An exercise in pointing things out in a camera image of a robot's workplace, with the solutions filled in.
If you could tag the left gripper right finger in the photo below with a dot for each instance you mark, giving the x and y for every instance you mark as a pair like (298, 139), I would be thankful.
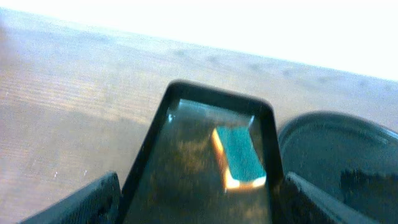
(298, 201)

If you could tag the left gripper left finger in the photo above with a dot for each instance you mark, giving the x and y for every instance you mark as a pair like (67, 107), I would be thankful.
(98, 202)

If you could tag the green yellow sponge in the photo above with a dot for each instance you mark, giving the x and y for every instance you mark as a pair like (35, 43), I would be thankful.
(239, 164)

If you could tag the black round tray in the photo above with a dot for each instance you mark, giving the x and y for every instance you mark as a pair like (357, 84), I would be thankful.
(350, 159)

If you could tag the black rectangular tray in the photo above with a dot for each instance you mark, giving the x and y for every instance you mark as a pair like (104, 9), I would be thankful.
(175, 177)

